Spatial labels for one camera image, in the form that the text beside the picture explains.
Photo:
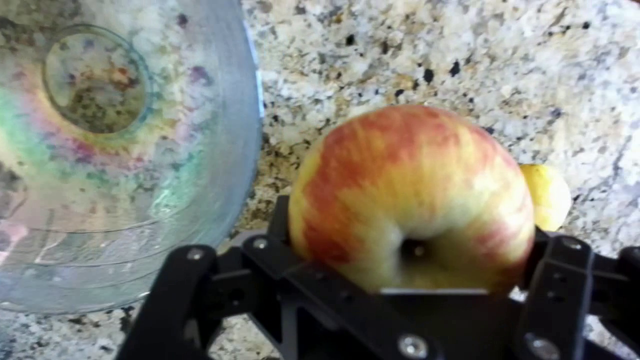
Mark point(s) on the yellow lemon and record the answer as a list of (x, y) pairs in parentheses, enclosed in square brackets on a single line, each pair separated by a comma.
[(550, 195)]

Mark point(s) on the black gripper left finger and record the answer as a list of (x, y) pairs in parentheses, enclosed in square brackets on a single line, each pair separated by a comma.
[(306, 313)]

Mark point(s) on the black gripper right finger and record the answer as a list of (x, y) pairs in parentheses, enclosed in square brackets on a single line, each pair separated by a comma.
[(564, 283)]

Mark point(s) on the clear glass bowl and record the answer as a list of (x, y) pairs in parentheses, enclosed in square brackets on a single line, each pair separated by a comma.
[(127, 129)]

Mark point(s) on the red yellow apple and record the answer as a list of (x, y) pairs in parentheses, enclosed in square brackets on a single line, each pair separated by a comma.
[(413, 197)]

